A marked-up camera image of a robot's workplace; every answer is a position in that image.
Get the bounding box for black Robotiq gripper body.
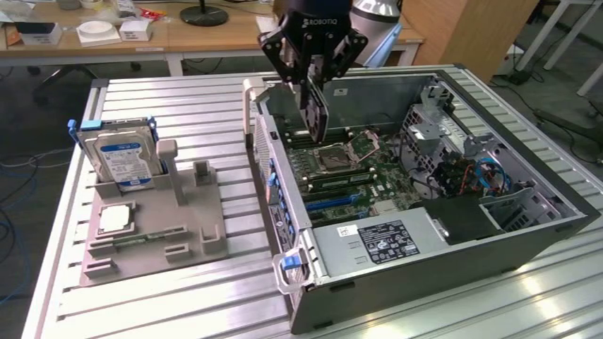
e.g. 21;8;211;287
277;0;355;57

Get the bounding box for black graphics card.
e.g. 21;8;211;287
297;54;332;144

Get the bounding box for white paper stack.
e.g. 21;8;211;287
255;15;284;44

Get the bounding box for wooden desk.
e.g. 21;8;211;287
0;0;425;68

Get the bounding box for black round monitor base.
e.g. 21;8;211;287
180;0;231;27

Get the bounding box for metal socket cover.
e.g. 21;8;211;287
345;129;383;162

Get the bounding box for wooden cabinet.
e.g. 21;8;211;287
399;0;540;82

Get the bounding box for CPU socket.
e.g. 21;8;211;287
313;143;359;171

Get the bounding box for red packet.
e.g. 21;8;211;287
140;9;169;23

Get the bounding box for small white labelled box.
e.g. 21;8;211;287
117;20;155;42

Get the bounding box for installed RAM stick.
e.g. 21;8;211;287
305;170;376;191

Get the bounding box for white round holder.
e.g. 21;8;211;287
76;20;124;48

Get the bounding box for blue expansion slot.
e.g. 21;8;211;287
303;196;357;213

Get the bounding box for silver chipset heatsink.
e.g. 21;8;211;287
373;201;403;215

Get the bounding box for silver hard disk blue label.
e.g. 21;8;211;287
77;121;157;194

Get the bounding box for blue disk caddy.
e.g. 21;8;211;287
68;115;167;177

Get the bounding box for black office chair base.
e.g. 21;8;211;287
27;61;143;105

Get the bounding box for black floor stand base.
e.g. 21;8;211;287
531;95;603;146

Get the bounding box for white box black lid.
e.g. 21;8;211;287
13;21;64;45

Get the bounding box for metal disk bay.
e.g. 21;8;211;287
478;186;566;234

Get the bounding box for grey power supply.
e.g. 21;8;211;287
308;207;450;278

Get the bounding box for silver CPU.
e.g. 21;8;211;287
97;206;133;233

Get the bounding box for green RAM stick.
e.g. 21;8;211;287
112;231;168;246

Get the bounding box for grey parts rack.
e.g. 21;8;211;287
80;139;229;282

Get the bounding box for black open PC case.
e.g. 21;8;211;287
240;69;594;335

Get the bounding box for red wire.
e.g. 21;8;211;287
463;163;500;194

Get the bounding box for blue wire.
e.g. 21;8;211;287
474;158;514;196

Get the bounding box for white table frame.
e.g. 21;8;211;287
515;0;603;97

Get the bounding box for blue floor cables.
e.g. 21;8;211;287
0;148;40;305

